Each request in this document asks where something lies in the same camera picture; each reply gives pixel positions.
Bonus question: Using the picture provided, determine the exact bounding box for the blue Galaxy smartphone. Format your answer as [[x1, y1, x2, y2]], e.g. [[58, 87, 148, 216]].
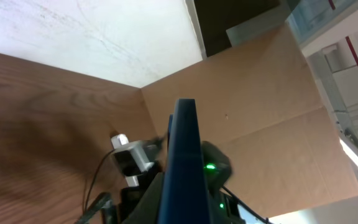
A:
[[157, 99, 211, 224]]

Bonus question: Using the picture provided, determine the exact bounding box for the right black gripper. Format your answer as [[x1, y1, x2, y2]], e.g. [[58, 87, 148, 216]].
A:
[[75, 161, 163, 224]]

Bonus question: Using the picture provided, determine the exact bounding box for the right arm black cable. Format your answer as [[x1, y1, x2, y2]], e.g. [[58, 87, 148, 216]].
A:
[[82, 149, 116, 215]]

